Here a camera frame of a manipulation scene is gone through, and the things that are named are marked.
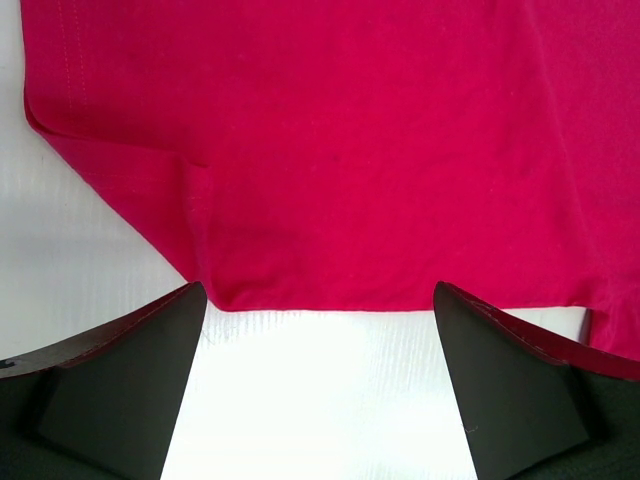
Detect crimson pink t-shirt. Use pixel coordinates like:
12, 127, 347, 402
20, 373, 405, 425
21, 1, 639, 359

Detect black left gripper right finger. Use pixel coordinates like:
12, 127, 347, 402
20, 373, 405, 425
433, 282, 639, 479

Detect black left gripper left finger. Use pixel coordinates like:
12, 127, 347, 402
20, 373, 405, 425
1, 282, 207, 479

